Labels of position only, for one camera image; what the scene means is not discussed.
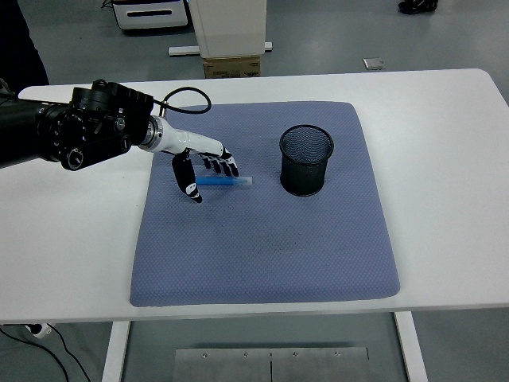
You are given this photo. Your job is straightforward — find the person's feet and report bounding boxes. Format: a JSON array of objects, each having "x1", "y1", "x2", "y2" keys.
[{"x1": 398, "y1": 0, "x2": 441, "y2": 15}]

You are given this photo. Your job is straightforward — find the black floor cable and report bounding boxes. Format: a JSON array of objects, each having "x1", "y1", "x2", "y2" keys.
[
  {"x1": 0, "y1": 329, "x2": 72, "y2": 382},
  {"x1": 51, "y1": 328, "x2": 92, "y2": 382}
]

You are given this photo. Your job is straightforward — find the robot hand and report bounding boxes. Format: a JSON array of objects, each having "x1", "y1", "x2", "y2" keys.
[{"x1": 158, "y1": 119, "x2": 240, "y2": 205}]

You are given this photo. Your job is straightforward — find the blue marker with clear cap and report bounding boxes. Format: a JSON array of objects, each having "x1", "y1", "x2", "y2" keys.
[{"x1": 196, "y1": 176, "x2": 255, "y2": 188}]

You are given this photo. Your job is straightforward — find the white upright cabinet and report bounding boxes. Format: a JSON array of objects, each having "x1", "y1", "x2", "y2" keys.
[{"x1": 189, "y1": 0, "x2": 267, "y2": 60}]

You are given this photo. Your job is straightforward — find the blue-grey padded mat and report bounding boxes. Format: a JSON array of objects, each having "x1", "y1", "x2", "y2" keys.
[{"x1": 129, "y1": 101, "x2": 401, "y2": 308}]

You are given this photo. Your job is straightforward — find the white base bar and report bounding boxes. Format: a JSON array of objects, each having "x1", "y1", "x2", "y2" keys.
[{"x1": 167, "y1": 41, "x2": 274, "y2": 57}]

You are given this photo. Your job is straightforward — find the white table leg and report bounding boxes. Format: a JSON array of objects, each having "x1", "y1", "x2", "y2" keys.
[
  {"x1": 101, "y1": 320, "x2": 131, "y2": 382},
  {"x1": 393, "y1": 310, "x2": 429, "y2": 382}
]

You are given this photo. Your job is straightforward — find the black mesh pen holder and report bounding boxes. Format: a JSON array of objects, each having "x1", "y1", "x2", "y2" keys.
[{"x1": 279, "y1": 123, "x2": 335, "y2": 197}]

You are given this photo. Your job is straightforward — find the brown cardboard box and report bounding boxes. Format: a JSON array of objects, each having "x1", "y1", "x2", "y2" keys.
[{"x1": 202, "y1": 55, "x2": 262, "y2": 79}]

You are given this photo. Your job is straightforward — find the person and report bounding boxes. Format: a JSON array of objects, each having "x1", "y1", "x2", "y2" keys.
[{"x1": 0, "y1": 0, "x2": 51, "y2": 87}]

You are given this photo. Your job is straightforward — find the white appliance with dark slot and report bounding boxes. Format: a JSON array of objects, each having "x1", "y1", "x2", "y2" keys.
[{"x1": 110, "y1": 0, "x2": 190, "y2": 31}]

